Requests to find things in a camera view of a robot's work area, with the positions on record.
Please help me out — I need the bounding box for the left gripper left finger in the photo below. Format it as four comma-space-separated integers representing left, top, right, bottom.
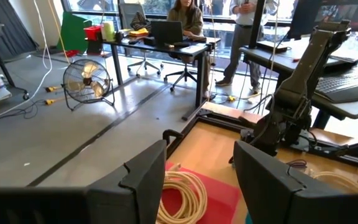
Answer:
87, 139, 168, 224

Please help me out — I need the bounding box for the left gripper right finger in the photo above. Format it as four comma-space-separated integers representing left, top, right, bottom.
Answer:
233, 139, 348, 224

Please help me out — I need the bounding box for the white cable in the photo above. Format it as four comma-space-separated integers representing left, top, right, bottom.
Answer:
156, 186, 198, 224
308, 169, 358, 194
162, 163, 209, 224

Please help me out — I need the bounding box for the pink plastic bin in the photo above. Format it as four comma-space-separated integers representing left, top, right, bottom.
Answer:
157, 161, 242, 224

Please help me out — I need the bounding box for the dark grey side table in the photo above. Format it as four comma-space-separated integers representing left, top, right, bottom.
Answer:
239, 37, 358, 130

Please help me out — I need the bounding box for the black floor fan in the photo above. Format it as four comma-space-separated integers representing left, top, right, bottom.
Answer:
62, 58, 116, 112

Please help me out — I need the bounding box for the black office desk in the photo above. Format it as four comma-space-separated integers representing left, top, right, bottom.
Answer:
85, 35, 223, 121

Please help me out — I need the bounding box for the black office chair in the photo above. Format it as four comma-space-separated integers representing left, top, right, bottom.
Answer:
163, 54, 198, 93

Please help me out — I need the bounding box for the black laptop with keyboard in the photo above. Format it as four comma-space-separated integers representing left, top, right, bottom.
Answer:
314, 67, 358, 105

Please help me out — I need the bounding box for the person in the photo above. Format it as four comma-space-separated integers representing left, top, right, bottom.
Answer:
214, 0, 280, 95
165, 0, 213, 99

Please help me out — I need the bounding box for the yellow cloth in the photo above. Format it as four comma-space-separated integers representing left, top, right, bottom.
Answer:
128, 27, 150, 38

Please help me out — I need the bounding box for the pale green roll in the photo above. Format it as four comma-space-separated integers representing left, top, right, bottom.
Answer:
100, 20, 116, 42

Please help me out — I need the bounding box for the black pole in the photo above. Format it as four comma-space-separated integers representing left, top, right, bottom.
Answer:
248, 0, 267, 50

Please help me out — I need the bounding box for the red box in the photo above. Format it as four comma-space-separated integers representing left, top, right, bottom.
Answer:
83, 25, 103, 42

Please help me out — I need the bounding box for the dark striped garment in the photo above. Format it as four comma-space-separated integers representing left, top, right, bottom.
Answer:
130, 11, 152, 32

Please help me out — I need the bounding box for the green board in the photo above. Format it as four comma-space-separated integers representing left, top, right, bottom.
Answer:
57, 11, 93, 54

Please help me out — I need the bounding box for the grey office chair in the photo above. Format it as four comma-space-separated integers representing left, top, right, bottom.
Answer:
118, 2, 165, 78

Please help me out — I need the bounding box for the black monitor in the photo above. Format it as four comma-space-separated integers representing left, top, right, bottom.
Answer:
287, 0, 358, 40

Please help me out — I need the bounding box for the black curtain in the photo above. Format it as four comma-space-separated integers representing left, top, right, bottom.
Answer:
0, 0, 39, 57

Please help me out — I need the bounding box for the maroon braided cable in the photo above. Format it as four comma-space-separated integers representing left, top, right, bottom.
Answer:
286, 159, 309, 171

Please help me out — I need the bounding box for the black aluminium table frame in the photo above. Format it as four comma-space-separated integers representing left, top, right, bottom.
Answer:
162, 107, 358, 169

